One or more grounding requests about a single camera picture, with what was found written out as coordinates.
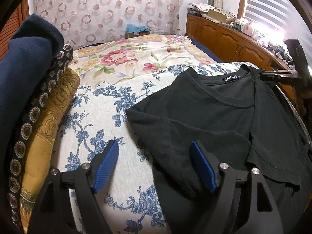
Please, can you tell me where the folded navy blue garment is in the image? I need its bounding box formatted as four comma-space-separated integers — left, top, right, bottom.
1, 14, 64, 174

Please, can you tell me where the wooden sideboard cabinet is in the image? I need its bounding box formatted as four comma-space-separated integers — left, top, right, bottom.
185, 14, 298, 103

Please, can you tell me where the black printed t-shirt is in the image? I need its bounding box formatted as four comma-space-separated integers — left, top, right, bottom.
126, 65, 311, 233

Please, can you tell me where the folded mustard sunflower cloth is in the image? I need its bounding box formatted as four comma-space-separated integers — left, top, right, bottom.
19, 68, 80, 233

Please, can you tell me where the cardboard box on cabinet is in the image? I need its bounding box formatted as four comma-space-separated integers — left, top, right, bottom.
208, 10, 235, 23

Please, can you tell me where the pink floral cream blanket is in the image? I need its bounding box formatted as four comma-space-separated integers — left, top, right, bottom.
69, 34, 218, 88

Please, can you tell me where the folded black patterned garment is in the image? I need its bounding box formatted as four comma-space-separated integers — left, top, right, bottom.
7, 44, 73, 228

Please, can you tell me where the red-brown louvered wardrobe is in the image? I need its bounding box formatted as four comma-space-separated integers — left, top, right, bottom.
0, 0, 30, 60

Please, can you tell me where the person's right hand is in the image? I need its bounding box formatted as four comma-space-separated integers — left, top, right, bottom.
293, 88, 311, 117

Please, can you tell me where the pink circle patterned curtain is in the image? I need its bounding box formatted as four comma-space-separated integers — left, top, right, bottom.
33, 0, 183, 49

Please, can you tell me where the small box with blue cloth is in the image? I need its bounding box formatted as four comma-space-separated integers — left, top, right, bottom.
125, 24, 151, 39

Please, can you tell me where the zebra window blind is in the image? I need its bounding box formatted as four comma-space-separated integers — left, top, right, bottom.
244, 0, 311, 56

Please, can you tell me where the floral fabric pile on cabinet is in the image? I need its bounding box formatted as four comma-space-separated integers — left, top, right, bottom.
188, 3, 217, 14

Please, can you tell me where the blue floral white sheet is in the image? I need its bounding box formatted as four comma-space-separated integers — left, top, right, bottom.
52, 62, 258, 233

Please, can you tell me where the navy blue bed mattress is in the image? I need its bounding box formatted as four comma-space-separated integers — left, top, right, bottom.
190, 37, 223, 63

